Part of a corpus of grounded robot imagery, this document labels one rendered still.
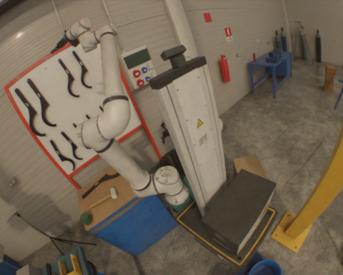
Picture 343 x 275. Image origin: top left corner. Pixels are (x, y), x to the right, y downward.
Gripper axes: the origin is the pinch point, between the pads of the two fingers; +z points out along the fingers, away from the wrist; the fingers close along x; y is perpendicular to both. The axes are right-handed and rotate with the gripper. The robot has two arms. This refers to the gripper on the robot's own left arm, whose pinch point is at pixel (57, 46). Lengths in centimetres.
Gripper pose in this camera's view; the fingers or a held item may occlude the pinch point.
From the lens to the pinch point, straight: 127.9
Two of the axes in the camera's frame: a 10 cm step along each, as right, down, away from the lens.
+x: -0.5, 8.9, -4.5
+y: -3.6, -4.4, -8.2
